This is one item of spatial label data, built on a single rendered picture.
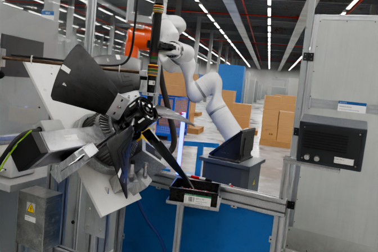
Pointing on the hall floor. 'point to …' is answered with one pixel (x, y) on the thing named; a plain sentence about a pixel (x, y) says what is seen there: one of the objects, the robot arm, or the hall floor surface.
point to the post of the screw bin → (178, 228)
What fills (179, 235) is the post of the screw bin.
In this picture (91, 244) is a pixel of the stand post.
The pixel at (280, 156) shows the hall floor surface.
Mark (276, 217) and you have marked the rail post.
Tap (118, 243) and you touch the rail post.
